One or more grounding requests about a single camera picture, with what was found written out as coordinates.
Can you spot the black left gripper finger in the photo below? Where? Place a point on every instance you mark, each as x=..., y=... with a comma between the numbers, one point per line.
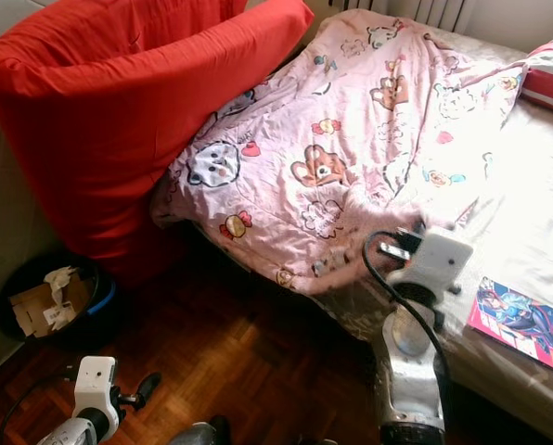
x=147, y=385

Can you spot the pink cartoon print quilt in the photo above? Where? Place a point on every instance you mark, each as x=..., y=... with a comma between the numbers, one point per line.
x=360, y=139

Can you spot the colourful comic book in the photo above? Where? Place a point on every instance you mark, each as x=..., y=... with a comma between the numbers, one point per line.
x=522, y=320

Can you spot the silver robot left leg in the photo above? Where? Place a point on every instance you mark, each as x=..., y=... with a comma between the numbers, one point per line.
x=198, y=432

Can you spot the black round trash bin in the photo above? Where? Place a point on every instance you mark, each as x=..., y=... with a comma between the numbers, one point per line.
x=102, y=322

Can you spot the brown cardboard piece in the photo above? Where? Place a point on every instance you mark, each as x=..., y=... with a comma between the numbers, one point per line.
x=40, y=311

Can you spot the white crumpled paper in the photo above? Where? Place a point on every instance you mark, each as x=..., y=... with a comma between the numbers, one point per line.
x=60, y=281

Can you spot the bed with beige floral sheet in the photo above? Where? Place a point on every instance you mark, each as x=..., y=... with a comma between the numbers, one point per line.
x=536, y=185

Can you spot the red white blue striped pillow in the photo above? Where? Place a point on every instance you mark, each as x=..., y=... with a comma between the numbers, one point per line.
x=550, y=88

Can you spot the red folded futon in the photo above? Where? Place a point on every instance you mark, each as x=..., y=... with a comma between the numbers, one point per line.
x=128, y=111

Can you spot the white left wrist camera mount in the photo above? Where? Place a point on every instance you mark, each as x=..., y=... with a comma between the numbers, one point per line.
x=96, y=382

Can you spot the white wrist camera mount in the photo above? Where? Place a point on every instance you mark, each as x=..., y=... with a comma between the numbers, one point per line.
x=96, y=382
x=439, y=258

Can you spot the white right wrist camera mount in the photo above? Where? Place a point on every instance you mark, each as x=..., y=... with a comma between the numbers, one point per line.
x=439, y=258

